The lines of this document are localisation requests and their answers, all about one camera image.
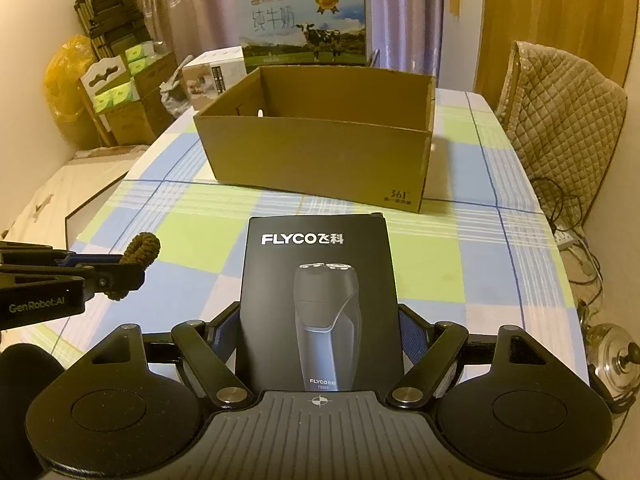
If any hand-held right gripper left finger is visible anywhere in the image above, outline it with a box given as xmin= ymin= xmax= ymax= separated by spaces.
xmin=90 ymin=302 xmax=251 ymax=411

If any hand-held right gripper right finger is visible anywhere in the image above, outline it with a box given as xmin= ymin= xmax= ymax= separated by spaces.
xmin=390 ymin=302 xmax=551 ymax=411

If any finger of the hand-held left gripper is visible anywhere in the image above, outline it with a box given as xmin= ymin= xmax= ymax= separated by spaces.
xmin=0 ymin=241 xmax=126 ymax=267
xmin=0 ymin=263 xmax=147 ymax=303

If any brown braided hair tie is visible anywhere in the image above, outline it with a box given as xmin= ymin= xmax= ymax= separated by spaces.
xmin=107 ymin=232 xmax=162 ymax=302

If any black shaver box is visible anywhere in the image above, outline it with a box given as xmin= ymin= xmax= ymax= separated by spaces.
xmin=236 ymin=215 xmax=407 ymax=393

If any cream bed cover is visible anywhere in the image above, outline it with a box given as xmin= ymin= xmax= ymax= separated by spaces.
xmin=0 ymin=145 xmax=151 ymax=241

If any large cardboard box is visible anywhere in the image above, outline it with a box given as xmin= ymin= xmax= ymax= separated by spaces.
xmin=107 ymin=52 xmax=178 ymax=143

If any stack of green tissue packs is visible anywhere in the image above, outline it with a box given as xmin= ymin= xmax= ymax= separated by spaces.
xmin=92 ymin=42 xmax=168 ymax=111

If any yellow plastic bag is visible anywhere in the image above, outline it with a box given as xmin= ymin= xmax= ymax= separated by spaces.
xmin=44 ymin=34 xmax=98 ymax=123

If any crumpled plastic bag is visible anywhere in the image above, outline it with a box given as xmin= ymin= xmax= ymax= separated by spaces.
xmin=160 ymin=67 xmax=193 ymax=116

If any steel pot with lid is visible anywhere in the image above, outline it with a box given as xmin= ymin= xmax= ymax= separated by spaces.
xmin=585 ymin=322 xmax=633 ymax=411

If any white product box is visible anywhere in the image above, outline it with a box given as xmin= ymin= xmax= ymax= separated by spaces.
xmin=181 ymin=46 xmax=248 ymax=111

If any black folding cart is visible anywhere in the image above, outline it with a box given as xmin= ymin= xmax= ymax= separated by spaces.
xmin=74 ymin=0 xmax=151 ymax=56

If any chair with quilted cover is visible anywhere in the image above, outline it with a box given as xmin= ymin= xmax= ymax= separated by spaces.
xmin=495 ymin=40 xmax=628 ymax=196

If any curtain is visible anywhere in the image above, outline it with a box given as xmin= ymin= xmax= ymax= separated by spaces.
xmin=125 ymin=0 xmax=446 ymax=91

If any milk carton with cow picture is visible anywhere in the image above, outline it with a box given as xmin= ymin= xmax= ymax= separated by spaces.
xmin=235 ymin=0 xmax=372 ymax=67

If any wooden door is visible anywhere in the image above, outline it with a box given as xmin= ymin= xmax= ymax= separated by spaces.
xmin=472 ymin=0 xmax=636 ymax=96

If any white power strip with cables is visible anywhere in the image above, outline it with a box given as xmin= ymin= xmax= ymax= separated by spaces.
xmin=530 ymin=175 xmax=603 ymax=321

